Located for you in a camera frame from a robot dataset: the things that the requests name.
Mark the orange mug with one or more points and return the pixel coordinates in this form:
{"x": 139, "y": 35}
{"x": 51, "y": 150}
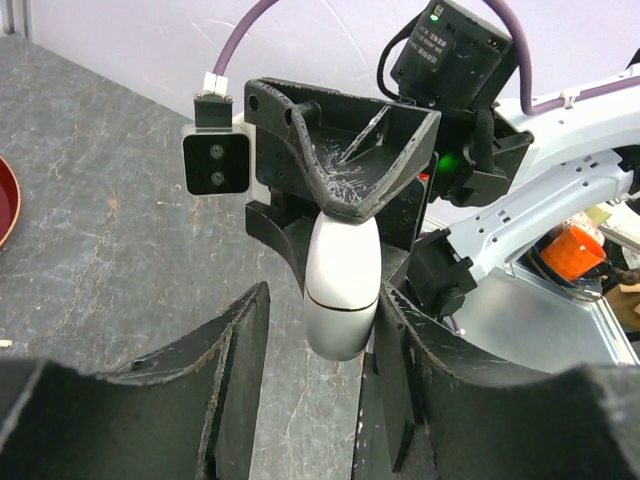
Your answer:
{"x": 573, "y": 253}

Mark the white charging case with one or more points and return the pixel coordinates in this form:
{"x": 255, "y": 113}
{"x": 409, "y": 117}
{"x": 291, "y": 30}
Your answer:
{"x": 341, "y": 287}

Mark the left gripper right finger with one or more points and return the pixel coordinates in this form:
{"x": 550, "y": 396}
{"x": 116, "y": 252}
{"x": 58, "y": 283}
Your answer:
{"x": 434, "y": 406}

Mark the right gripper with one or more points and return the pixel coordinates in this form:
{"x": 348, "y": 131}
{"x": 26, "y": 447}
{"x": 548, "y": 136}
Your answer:
{"x": 353, "y": 158}

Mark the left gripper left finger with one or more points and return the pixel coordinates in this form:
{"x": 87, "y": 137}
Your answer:
{"x": 185, "y": 411}

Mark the red round tray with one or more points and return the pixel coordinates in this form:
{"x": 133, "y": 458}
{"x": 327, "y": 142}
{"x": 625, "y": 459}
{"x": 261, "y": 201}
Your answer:
{"x": 11, "y": 201}

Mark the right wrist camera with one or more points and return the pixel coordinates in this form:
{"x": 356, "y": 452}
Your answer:
{"x": 216, "y": 152}

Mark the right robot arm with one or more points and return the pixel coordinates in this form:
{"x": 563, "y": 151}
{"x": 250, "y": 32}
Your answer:
{"x": 463, "y": 114}

